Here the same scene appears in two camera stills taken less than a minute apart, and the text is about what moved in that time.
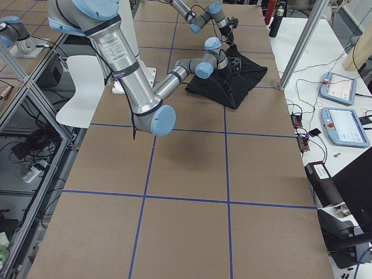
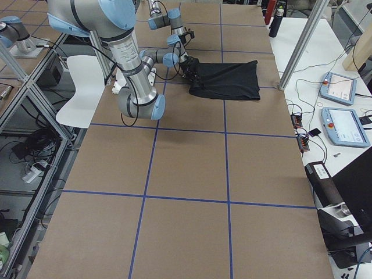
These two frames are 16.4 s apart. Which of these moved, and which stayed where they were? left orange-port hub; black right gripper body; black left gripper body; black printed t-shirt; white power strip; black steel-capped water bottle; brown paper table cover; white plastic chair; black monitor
Moved: black right gripper body; black left gripper body; black printed t-shirt
Stayed: black monitor; brown paper table cover; white plastic chair; white power strip; black steel-capped water bottle; left orange-port hub
